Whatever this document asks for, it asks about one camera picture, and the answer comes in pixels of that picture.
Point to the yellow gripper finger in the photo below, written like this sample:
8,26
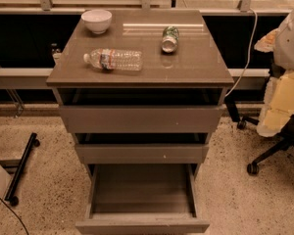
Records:
278,105

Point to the clear plastic water bottle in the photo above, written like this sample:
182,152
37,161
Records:
114,59

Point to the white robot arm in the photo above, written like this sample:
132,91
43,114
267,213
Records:
280,41

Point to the grey drawer cabinet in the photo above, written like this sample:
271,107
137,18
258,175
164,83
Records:
196,67

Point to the grey bottom drawer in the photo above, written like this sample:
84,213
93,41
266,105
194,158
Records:
131,199

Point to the grey drawer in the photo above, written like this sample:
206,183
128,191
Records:
131,199
145,148
174,112

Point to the grey middle drawer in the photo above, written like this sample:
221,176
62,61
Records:
145,148

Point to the grey top drawer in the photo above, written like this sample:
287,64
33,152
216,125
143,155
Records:
174,112

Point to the black office chair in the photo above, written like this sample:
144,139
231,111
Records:
286,134

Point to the green soda can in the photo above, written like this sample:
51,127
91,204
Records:
170,39

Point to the white ceramic bowl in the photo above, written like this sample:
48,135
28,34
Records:
97,21

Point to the black wheeled stand base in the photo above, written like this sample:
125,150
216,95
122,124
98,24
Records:
10,196

